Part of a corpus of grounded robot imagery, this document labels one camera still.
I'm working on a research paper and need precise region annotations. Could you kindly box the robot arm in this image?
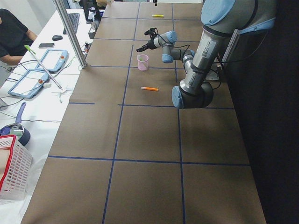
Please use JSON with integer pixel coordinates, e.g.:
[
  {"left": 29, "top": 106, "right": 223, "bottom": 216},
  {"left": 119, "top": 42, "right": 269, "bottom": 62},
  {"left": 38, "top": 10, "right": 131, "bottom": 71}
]
[{"left": 136, "top": 0, "right": 278, "bottom": 109}]

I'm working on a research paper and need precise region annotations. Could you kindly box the orange highlighter pen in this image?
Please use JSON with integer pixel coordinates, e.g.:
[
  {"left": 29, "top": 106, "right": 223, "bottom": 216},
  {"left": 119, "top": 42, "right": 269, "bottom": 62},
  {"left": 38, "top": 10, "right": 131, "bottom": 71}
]
[{"left": 141, "top": 86, "right": 159, "bottom": 91}]

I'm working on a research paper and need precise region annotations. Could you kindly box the black smartphone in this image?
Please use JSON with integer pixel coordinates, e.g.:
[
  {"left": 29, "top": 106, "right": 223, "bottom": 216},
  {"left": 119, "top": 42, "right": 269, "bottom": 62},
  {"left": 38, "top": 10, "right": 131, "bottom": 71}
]
[{"left": 38, "top": 42, "right": 55, "bottom": 49}]

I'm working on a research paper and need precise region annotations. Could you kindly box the aluminium frame post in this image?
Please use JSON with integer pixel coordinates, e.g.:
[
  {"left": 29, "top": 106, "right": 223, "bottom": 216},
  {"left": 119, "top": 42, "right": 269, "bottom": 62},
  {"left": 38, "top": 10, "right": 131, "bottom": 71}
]
[{"left": 53, "top": 0, "right": 87, "bottom": 69}]

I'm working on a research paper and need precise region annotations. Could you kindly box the long metal grabber rod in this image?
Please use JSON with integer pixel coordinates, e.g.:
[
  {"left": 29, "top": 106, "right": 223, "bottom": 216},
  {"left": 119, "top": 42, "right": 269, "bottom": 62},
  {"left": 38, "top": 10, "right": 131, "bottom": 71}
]
[{"left": 24, "top": 45, "right": 64, "bottom": 92}]

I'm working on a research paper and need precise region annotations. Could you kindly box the black camera cable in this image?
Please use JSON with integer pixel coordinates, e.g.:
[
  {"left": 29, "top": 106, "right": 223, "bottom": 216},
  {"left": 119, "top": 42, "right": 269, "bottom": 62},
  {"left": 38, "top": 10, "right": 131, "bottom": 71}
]
[{"left": 161, "top": 37, "right": 190, "bottom": 50}]

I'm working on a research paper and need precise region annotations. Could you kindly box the upper blue teach pendant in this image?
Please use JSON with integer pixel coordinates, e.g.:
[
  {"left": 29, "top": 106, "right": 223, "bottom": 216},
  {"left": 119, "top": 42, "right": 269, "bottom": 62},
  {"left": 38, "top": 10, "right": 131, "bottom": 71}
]
[{"left": 40, "top": 49, "right": 69, "bottom": 73}]

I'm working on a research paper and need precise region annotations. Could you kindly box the black computer mouse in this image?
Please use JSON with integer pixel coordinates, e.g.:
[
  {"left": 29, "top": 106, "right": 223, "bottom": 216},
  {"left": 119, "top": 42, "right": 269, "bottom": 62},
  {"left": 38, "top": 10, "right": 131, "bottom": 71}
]
[{"left": 52, "top": 35, "right": 63, "bottom": 41}]

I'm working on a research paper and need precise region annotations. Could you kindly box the pink mesh pen holder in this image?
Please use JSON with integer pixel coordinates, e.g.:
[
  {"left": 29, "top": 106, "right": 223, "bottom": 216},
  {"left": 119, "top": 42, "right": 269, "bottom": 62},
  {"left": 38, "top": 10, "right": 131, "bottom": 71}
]
[{"left": 137, "top": 54, "right": 149, "bottom": 71}]

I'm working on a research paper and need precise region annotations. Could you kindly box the blue teach pendant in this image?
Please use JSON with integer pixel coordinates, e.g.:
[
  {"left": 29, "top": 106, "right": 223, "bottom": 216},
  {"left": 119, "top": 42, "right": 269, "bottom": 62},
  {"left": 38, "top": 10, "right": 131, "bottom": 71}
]
[
  {"left": 7, "top": 69, "right": 49, "bottom": 99},
  {"left": 40, "top": 49, "right": 69, "bottom": 73}
]

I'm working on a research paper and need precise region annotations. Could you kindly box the yellow highlighter pen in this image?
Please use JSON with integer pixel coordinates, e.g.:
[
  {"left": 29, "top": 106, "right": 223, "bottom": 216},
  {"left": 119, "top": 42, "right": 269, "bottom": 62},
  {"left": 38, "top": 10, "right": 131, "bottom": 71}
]
[{"left": 151, "top": 14, "right": 164, "bottom": 18}]

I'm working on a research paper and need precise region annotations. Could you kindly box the white plastic basket red rim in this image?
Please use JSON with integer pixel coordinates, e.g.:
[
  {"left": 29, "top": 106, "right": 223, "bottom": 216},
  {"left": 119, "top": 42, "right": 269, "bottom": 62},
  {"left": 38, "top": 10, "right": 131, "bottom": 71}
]
[{"left": 0, "top": 135, "right": 33, "bottom": 204}]

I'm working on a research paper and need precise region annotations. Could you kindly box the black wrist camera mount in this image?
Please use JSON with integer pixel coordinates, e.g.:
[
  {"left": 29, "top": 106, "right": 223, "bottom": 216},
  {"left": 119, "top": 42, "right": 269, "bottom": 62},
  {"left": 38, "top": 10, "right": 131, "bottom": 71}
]
[{"left": 144, "top": 28, "right": 158, "bottom": 39}]

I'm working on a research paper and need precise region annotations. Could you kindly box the blue saucepan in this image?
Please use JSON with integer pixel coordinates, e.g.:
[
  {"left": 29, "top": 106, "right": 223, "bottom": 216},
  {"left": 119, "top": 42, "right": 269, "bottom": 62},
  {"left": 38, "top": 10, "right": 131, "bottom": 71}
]
[{"left": 0, "top": 102, "right": 31, "bottom": 146}]

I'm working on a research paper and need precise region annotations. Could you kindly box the lower blue teach pendant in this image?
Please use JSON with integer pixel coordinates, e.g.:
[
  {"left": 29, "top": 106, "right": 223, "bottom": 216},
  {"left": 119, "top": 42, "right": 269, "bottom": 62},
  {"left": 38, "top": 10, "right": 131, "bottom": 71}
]
[{"left": 7, "top": 69, "right": 49, "bottom": 99}]

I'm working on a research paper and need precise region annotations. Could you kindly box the person in black shirt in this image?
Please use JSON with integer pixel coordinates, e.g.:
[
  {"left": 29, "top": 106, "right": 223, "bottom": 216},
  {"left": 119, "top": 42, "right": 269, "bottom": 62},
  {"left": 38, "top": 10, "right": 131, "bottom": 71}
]
[{"left": 0, "top": 8, "right": 37, "bottom": 66}]

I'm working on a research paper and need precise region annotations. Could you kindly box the black keyboard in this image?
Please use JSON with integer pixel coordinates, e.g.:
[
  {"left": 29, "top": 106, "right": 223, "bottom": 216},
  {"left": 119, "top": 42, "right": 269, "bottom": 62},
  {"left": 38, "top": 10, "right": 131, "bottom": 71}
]
[{"left": 67, "top": 13, "right": 80, "bottom": 33}]

